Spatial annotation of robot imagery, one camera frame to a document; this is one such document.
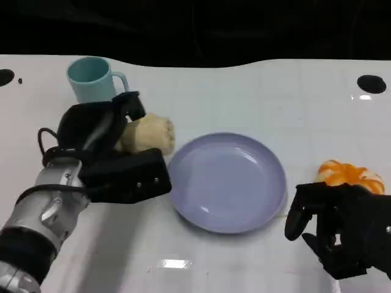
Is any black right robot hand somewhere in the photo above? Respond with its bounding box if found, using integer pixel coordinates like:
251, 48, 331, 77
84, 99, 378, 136
284, 181, 391, 280

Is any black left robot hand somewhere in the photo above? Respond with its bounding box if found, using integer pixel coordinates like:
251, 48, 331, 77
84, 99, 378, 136
57, 90, 147, 160

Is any pale green mug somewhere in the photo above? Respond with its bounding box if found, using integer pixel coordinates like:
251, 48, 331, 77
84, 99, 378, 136
66, 56, 130, 105

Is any lilac plate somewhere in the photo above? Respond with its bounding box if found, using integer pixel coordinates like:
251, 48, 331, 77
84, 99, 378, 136
167, 131, 288, 236

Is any black backdrop cloth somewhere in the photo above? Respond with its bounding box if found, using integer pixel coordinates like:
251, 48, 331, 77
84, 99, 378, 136
0, 0, 391, 68

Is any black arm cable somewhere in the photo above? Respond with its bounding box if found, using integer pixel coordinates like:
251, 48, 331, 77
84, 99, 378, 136
15, 127, 92, 206

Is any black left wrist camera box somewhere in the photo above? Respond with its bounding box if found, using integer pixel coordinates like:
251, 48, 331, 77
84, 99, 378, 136
78, 148, 173, 204

